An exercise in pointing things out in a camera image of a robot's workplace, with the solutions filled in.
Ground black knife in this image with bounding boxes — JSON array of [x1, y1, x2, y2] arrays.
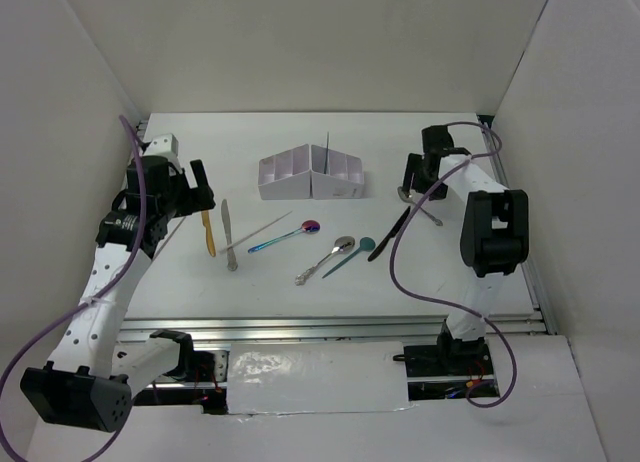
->
[[367, 206, 411, 262]]

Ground teal knife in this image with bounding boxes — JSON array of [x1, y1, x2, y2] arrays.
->
[[323, 131, 330, 175]]

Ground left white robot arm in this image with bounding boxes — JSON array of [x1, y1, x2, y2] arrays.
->
[[20, 155, 215, 433]]

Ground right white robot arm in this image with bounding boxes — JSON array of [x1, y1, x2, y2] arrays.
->
[[403, 124, 529, 374]]

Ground gold knife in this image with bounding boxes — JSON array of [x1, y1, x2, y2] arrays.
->
[[201, 210, 216, 257]]

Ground white right utensil organizer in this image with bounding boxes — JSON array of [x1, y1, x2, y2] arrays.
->
[[310, 145, 365, 200]]

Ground white utensil organizer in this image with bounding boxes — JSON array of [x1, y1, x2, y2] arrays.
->
[[310, 145, 365, 200], [258, 144, 311, 200]]

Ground white left utensil organizer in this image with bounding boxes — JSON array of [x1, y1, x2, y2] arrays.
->
[[258, 144, 311, 200]]

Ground teal spoon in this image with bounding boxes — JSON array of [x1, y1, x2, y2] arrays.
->
[[322, 237, 376, 279]]

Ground white chopstick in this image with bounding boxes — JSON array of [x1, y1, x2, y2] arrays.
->
[[220, 211, 293, 253]]

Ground silver ornate knife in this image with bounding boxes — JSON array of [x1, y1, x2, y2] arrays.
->
[[221, 199, 238, 272]]

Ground silver ornate spoon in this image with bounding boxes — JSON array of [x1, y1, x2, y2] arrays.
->
[[294, 236, 355, 286]]

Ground iridescent rainbow spoon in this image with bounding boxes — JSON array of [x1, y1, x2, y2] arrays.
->
[[248, 220, 321, 254]]

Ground white cover plate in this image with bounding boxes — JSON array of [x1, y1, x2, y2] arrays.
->
[[227, 341, 411, 415]]

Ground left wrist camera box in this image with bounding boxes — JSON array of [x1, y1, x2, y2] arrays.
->
[[145, 133, 179, 158]]

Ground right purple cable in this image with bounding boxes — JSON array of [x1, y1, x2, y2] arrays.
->
[[389, 121, 517, 408]]

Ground purple cable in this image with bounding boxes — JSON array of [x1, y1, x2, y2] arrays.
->
[[0, 115, 151, 456], [389, 121, 517, 408]]

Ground aluminium front rail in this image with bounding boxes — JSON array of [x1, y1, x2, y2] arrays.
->
[[122, 309, 544, 343]]

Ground aluminium rail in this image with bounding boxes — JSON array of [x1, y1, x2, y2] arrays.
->
[[122, 309, 544, 343], [477, 115, 559, 335]]

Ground aluminium right rail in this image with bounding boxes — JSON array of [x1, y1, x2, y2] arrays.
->
[[477, 115, 559, 335]]

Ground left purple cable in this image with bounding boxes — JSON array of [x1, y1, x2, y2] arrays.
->
[[0, 115, 151, 456]]

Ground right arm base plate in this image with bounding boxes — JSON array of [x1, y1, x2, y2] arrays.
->
[[392, 345, 494, 378]]

